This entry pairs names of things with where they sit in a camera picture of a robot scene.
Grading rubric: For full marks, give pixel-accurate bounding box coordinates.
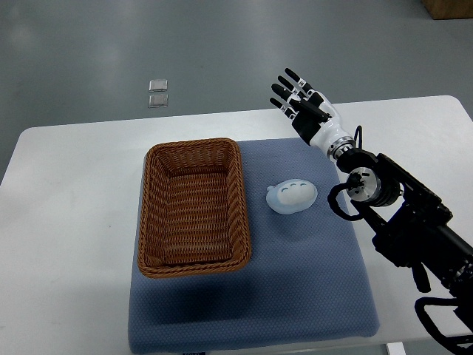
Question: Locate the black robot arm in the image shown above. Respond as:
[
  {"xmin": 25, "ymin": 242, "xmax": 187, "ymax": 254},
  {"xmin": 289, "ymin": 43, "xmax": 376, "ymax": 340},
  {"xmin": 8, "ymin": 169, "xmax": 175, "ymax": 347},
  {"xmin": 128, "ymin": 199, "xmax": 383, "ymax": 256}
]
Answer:
[{"xmin": 270, "ymin": 68, "xmax": 472, "ymax": 354}]

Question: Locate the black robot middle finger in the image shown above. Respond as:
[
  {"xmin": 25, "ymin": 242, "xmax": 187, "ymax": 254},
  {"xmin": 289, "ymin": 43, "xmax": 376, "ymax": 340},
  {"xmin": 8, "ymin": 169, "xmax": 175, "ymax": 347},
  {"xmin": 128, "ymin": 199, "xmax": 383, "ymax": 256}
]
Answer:
[{"xmin": 278, "ymin": 75, "xmax": 305, "ymax": 97}]

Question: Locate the brown cardboard box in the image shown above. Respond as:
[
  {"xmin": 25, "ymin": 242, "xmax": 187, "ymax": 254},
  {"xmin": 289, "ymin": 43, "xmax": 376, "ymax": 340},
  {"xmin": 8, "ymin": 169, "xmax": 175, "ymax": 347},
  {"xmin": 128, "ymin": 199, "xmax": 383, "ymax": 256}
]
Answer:
[{"xmin": 421, "ymin": 0, "xmax": 472, "ymax": 20}]

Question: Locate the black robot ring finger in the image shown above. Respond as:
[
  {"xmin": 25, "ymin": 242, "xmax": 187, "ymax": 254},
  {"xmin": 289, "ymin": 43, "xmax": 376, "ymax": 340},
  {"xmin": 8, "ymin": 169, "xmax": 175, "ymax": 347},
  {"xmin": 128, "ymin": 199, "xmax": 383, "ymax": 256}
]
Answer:
[{"xmin": 271, "ymin": 84, "xmax": 300, "ymax": 103}]

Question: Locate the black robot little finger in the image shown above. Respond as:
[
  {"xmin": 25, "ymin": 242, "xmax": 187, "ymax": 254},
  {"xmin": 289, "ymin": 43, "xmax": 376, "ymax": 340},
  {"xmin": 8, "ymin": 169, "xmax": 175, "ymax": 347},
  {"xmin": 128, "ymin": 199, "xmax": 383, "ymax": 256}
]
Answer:
[{"xmin": 270, "ymin": 98, "xmax": 297, "ymax": 119}]

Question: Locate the upper metal floor plate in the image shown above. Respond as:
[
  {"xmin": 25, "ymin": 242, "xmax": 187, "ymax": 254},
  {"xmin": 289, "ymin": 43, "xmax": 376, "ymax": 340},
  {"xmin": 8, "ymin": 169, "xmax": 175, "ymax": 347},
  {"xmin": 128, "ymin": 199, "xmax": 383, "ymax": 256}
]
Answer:
[{"xmin": 149, "ymin": 78, "xmax": 168, "ymax": 92}]

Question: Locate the white table leg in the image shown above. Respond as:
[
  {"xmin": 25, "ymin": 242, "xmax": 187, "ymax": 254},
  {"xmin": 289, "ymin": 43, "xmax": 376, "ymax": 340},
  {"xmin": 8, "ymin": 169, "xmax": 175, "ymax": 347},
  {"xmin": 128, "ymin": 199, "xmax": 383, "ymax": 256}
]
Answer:
[{"xmin": 386, "ymin": 342, "xmax": 406, "ymax": 355}]

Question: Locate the metal floor plate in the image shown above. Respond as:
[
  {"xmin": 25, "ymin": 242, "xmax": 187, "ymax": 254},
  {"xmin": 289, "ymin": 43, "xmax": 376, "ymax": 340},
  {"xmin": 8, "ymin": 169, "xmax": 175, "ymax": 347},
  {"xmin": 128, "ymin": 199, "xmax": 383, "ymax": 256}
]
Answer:
[
  {"xmin": 149, "ymin": 78, "xmax": 168, "ymax": 92},
  {"xmin": 148, "ymin": 93, "xmax": 169, "ymax": 108}
]

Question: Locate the blue padded mat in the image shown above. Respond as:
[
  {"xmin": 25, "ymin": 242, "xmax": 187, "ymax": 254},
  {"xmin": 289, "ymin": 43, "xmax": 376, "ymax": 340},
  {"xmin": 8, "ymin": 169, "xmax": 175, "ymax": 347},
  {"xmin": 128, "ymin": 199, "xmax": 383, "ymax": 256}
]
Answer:
[{"xmin": 129, "ymin": 138, "xmax": 379, "ymax": 354}]

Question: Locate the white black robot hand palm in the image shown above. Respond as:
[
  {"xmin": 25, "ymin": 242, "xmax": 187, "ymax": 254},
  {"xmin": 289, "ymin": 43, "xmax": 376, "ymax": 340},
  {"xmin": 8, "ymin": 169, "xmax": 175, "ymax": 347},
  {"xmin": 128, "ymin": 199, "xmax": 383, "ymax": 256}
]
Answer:
[{"xmin": 288, "ymin": 90, "xmax": 352, "ymax": 158}]

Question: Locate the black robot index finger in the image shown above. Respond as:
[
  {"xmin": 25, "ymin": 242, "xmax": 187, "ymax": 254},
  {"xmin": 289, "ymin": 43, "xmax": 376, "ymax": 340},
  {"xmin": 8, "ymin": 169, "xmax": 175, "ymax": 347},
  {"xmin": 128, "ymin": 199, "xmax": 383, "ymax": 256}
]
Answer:
[{"xmin": 285, "ymin": 67, "xmax": 313, "ymax": 91}]

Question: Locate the lower metal floor plate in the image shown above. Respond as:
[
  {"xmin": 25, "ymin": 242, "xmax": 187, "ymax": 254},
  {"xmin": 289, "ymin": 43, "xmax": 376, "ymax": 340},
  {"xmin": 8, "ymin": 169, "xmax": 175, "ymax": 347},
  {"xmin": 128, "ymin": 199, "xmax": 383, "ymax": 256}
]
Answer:
[{"xmin": 148, "ymin": 93, "xmax": 169, "ymax": 108}]

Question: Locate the blue white plush toy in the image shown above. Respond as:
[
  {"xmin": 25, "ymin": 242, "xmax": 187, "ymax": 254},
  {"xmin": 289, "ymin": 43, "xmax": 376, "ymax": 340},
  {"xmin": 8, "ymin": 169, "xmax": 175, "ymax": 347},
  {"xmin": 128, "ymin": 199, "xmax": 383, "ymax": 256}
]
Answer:
[{"xmin": 265, "ymin": 179, "xmax": 318, "ymax": 214}]

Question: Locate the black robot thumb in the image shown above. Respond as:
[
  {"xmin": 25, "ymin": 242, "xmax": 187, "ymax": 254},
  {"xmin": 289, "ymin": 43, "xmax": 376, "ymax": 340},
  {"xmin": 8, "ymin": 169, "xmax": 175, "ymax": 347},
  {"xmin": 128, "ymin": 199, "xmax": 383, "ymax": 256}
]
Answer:
[{"xmin": 299, "ymin": 100, "xmax": 330, "ymax": 121}]

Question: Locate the brown wicker basket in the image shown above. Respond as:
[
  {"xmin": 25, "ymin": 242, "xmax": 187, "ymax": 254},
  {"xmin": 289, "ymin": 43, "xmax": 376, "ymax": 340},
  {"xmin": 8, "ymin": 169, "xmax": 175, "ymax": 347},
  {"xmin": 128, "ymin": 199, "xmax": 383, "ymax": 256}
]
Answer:
[{"xmin": 137, "ymin": 138, "xmax": 251, "ymax": 279}]

